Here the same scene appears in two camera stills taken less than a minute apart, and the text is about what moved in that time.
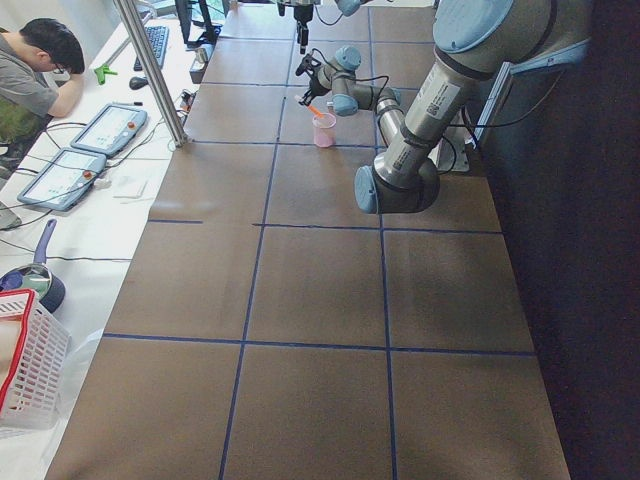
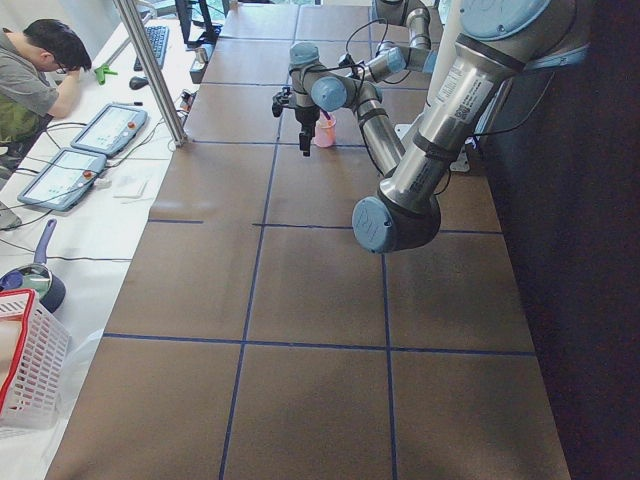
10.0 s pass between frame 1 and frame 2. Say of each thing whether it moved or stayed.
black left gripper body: moved
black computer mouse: stayed
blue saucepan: stayed
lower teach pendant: stayed
